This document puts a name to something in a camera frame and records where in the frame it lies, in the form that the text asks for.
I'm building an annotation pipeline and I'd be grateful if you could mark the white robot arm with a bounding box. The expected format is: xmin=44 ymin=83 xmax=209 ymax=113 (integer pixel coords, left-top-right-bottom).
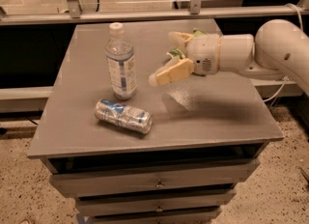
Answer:
xmin=149 ymin=19 xmax=309 ymax=94

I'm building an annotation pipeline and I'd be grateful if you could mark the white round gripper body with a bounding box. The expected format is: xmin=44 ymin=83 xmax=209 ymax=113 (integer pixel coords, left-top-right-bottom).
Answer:
xmin=186 ymin=34 xmax=220 ymax=75

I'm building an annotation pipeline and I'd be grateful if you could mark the green chip bag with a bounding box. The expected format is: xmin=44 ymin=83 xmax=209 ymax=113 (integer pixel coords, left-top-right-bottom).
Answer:
xmin=168 ymin=29 xmax=206 ymax=59

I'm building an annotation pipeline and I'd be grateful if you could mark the clear blue-label plastic bottle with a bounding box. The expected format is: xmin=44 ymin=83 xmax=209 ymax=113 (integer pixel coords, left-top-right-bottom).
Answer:
xmin=105 ymin=22 xmax=137 ymax=100

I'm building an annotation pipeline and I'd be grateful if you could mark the metal railing frame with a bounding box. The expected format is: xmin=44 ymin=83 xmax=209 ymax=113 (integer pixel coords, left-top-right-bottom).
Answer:
xmin=0 ymin=0 xmax=309 ymax=26

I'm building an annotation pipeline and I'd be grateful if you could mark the grey drawer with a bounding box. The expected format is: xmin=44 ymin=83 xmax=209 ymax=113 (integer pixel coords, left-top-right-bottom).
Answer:
xmin=76 ymin=189 xmax=236 ymax=216
xmin=92 ymin=208 xmax=221 ymax=224
xmin=50 ymin=158 xmax=260 ymax=197

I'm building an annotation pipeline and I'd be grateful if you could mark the top grey drawer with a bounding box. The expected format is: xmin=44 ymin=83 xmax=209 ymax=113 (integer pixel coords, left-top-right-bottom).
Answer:
xmin=50 ymin=158 xmax=260 ymax=197

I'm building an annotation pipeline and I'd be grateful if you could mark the bottom grey drawer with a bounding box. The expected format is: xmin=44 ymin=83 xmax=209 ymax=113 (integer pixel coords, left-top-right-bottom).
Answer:
xmin=92 ymin=208 xmax=221 ymax=224

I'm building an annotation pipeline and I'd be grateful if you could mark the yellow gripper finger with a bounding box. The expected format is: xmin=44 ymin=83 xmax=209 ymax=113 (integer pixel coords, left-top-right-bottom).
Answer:
xmin=168 ymin=31 xmax=193 ymax=53
xmin=148 ymin=57 xmax=194 ymax=87

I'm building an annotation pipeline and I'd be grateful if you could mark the grey drawer cabinet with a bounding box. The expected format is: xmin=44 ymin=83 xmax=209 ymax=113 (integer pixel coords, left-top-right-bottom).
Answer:
xmin=27 ymin=18 xmax=285 ymax=224

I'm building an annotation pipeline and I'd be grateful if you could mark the middle grey drawer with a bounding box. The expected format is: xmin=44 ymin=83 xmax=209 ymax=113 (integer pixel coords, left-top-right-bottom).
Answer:
xmin=76 ymin=189 xmax=236 ymax=216

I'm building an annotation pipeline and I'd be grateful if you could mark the crushed silver-blue redbull can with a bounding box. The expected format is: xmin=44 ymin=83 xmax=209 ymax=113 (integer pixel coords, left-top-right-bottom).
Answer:
xmin=95 ymin=99 xmax=153 ymax=134

